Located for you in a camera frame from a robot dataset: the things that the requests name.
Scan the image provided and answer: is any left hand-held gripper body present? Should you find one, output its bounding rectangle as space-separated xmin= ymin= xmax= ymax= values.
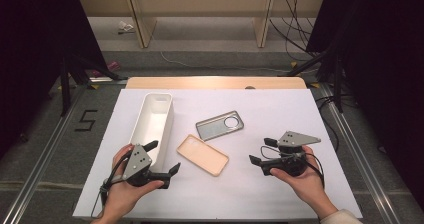
xmin=121 ymin=143 xmax=158 ymax=188

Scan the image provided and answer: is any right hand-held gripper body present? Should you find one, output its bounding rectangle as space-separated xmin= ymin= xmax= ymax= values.
xmin=263 ymin=130 xmax=322 ymax=178

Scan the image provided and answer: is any white oblong storage box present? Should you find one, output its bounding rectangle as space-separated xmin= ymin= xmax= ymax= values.
xmin=128 ymin=92 xmax=175 ymax=173

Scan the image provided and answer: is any beige phone case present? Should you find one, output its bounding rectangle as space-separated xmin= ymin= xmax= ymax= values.
xmin=176 ymin=133 xmax=230 ymax=178

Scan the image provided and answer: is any grey phone case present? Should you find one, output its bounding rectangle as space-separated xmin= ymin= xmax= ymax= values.
xmin=195 ymin=110 xmax=245 ymax=142

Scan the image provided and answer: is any person's left hand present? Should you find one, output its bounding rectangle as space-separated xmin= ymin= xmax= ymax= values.
xmin=98 ymin=144 xmax=165 ymax=220

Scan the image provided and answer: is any person's right hand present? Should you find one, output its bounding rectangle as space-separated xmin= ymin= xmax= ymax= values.
xmin=269 ymin=145 xmax=338 ymax=218

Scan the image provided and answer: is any white table sheet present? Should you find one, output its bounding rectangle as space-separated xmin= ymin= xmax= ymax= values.
xmin=72 ymin=88 xmax=364 ymax=220

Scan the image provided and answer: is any black metal stand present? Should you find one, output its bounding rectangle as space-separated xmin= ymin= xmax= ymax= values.
xmin=286 ymin=47 xmax=345 ymax=114
xmin=59 ymin=50 xmax=129 ymax=117

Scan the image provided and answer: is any pink packet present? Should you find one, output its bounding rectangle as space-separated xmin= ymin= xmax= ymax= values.
xmin=91 ymin=60 xmax=121 ymax=78

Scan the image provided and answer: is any black curtain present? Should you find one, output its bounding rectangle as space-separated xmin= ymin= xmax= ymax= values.
xmin=306 ymin=0 xmax=424 ymax=212
xmin=0 ymin=0 xmax=108 ymax=158

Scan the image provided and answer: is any crumpled white paper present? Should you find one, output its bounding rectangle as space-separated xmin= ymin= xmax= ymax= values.
xmin=117 ymin=20 xmax=135 ymax=35

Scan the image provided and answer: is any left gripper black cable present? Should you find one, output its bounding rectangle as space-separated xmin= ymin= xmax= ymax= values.
xmin=90 ymin=149 xmax=134 ymax=218

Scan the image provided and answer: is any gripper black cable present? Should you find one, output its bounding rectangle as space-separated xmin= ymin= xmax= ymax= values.
xmin=90 ymin=149 xmax=134 ymax=218
xmin=260 ymin=145 xmax=326 ymax=189

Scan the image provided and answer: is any black floor cable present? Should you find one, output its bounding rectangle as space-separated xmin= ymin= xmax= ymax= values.
xmin=314 ymin=95 xmax=342 ymax=152

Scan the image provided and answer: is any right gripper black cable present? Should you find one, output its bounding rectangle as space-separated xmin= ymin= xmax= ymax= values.
xmin=260 ymin=145 xmax=326 ymax=189

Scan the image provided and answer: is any aluminium floor rail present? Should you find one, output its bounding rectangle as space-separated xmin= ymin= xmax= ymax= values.
xmin=318 ymin=83 xmax=401 ymax=224
xmin=0 ymin=83 xmax=88 ymax=224

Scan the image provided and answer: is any white floor cable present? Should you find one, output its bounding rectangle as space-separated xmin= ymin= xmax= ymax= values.
xmin=159 ymin=51 xmax=291 ymax=74

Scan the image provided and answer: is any bundle of black cables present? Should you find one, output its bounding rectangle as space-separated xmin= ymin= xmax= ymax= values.
xmin=269 ymin=0 xmax=321 ymax=57

